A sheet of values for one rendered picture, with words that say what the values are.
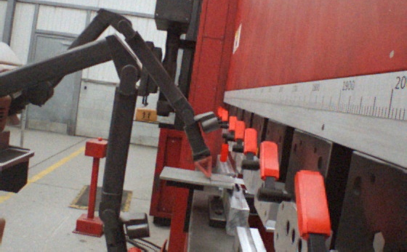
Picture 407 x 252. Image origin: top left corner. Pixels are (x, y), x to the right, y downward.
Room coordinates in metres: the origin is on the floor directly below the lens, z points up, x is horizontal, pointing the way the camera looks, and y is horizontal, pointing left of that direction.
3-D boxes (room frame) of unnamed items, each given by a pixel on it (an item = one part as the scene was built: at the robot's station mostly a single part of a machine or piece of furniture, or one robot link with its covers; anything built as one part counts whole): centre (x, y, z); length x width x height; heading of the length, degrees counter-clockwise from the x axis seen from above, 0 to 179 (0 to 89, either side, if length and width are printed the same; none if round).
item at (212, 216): (1.35, -0.11, 0.89); 0.30 x 0.05 x 0.03; 0
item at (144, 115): (3.50, 0.51, 1.04); 0.30 x 0.26 x 0.12; 4
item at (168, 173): (1.39, -0.02, 1.00); 0.26 x 0.18 x 0.01; 90
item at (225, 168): (1.94, -0.16, 0.92); 0.50 x 0.06 x 0.10; 0
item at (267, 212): (0.62, -0.16, 1.20); 0.15 x 0.09 x 0.17; 0
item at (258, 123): (0.82, -0.16, 1.20); 0.15 x 0.09 x 0.17; 0
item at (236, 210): (1.34, -0.16, 0.92); 0.39 x 0.06 x 0.10; 0
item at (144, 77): (2.59, 0.38, 1.42); 0.45 x 0.12 x 0.36; 5
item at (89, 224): (3.04, 0.82, 0.41); 0.25 x 0.20 x 0.83; 90
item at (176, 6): (2.65, 0.30, 1.53); 0.51 x 0.25 x 0.85; 5
